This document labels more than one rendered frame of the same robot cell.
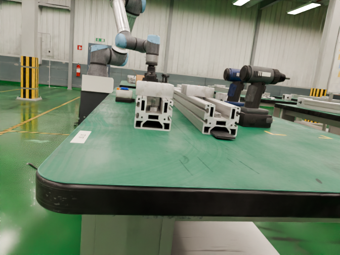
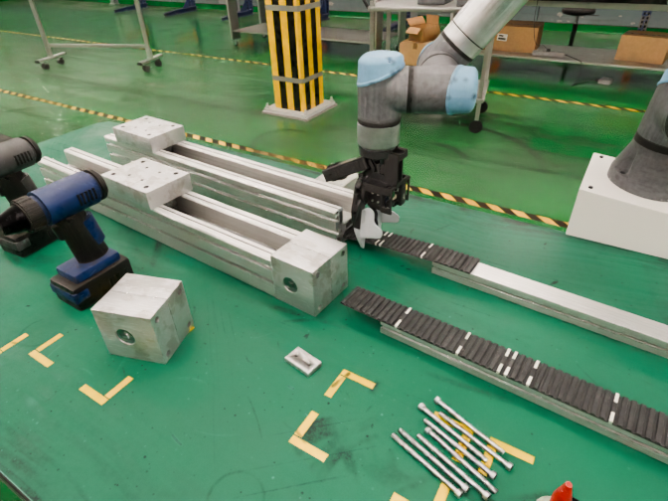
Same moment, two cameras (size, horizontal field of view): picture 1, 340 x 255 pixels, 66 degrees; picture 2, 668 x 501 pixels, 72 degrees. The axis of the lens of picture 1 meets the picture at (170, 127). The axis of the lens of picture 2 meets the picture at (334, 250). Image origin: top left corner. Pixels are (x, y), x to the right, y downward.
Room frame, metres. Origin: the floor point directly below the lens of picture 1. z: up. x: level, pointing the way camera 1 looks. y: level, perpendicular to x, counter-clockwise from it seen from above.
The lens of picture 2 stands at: (2.04, -0.49, 1.32)
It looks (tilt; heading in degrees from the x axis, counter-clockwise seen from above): 35 degrees down; 133
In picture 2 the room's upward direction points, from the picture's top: 2 degrees counter-clockwise
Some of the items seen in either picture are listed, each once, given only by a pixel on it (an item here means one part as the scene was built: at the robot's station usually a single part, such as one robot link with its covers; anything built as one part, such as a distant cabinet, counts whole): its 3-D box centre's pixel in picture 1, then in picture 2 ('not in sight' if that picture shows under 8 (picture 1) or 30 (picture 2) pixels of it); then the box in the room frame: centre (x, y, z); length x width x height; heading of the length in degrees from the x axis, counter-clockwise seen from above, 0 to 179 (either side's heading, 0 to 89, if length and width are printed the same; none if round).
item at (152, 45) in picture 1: (153, 45); (382, 88); (1.57, 0.15, 1.10); 0.09 x 0.08 x 0.11; 34
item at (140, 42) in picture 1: (142, 45); (440, 86); (1.64, 0.22, 1.10); 0.11 x 0.11 x 0.08; 34
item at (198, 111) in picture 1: (194, 104); (154, 207); (1.12, -0.10, 0.82); 0.80 x 0.10 x 0.09; 7
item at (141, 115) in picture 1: (150, 100); (217, 175); (1.10, 0.09, 0.82); 0.80 x 0.10 x 0.09; 7
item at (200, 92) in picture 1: (196, 93); (148, 187); (1.12, -0.10, 0.87); 0.16 x 0.11 x 0.07; 7
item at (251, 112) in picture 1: (263, 97); (3, 203); (0.99, -0.33, 0.89); 0.20 x 0.08 x 0.22; 105
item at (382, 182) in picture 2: (150, 73); (381, 176); (1.57, 0.15, 0.94); 0.09 x 0.08 x 0.12; 7
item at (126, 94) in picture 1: (125, 95); (336, 188); (1.36, 0.25, 0.81); 0.10 x 0.08 x 0.06; 97
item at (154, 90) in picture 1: (153, 92); (150, 138); (0.85, 0.06, 0.87); 0.16 x 0.11 x 0.07; 7
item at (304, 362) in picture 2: not in sight; (303, 361); (1.67, -0.17, 0.78); 0.05 x 0.03 x 0.01; 1
